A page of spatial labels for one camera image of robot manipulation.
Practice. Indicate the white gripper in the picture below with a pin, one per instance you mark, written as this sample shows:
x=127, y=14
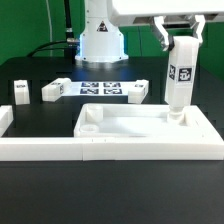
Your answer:
x=128, y=13

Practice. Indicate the white desk top tray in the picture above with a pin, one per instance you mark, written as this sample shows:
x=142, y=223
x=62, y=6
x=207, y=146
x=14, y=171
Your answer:
x=146, y=122

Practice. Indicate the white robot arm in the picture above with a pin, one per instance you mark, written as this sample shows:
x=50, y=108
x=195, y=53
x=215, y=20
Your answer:
x=102, y=42

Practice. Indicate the marker tag sheet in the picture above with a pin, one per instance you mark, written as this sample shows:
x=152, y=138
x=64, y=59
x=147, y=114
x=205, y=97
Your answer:
x=92, y=88

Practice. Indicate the white U-shaped fence frame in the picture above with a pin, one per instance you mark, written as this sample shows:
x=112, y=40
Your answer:
x=97, y=148

